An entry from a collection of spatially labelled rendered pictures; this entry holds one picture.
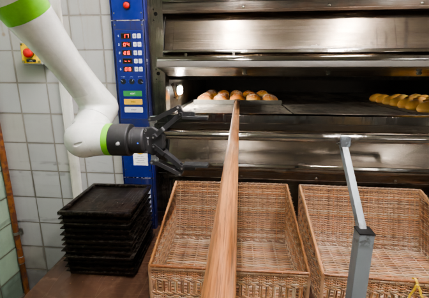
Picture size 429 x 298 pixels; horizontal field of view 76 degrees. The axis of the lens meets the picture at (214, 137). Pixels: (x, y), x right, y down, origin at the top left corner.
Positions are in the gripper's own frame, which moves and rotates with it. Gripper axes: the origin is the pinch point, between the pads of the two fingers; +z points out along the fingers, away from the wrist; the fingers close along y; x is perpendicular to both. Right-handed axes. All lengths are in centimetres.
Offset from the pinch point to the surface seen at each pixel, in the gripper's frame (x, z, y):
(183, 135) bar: -18.3, -9.5, 2.5
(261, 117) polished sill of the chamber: -56, 20, 1
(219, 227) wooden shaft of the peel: 45.7, 7.4, -1.1
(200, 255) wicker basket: -32, -6, 60
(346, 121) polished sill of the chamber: -55, 59, 3
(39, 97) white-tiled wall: -56, -89, -7
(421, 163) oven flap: -54, 93, 21
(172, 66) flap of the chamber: -40.9, -18.0, -21.6
